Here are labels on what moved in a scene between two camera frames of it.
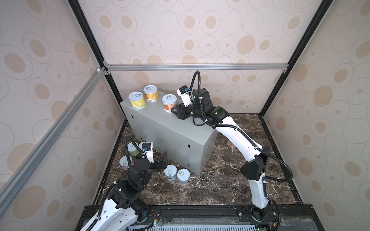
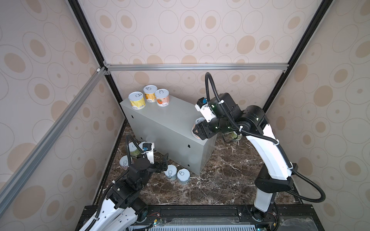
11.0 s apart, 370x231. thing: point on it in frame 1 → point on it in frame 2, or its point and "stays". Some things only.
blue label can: x=183 y=176 stays
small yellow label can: x=151 y=92 stays
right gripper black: x=180 y=110 → x=201 y=128
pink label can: x=169 y=101 → x=162 y=96
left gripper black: x=159 y=166 stays
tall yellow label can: x=137 y=100 stays
